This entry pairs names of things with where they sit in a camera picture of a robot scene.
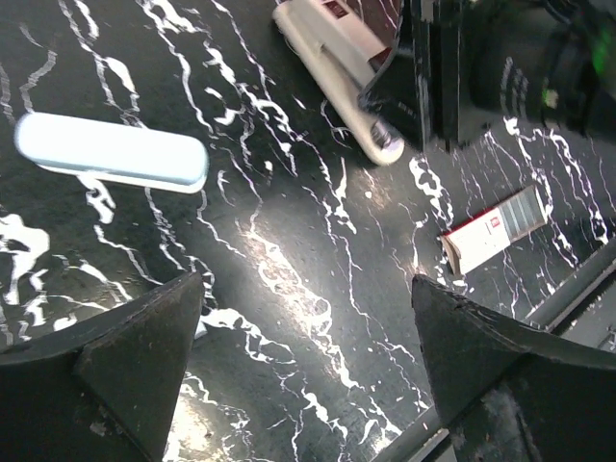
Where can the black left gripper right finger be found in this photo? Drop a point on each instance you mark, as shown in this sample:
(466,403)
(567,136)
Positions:
(506,391)

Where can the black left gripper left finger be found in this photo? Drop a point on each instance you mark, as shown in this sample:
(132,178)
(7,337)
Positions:
(103,389)

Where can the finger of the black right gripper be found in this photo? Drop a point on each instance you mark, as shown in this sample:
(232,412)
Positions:
(400,91)

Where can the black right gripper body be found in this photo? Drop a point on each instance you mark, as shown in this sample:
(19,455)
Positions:
(550,63)

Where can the beige and black stapler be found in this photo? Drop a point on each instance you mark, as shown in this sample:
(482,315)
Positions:
(340,50)

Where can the light blue stapler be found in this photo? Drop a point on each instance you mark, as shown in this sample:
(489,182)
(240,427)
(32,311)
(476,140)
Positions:
(113,152)

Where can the red white staple box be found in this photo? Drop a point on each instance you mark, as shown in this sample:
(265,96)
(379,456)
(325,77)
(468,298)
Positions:
(472,244)

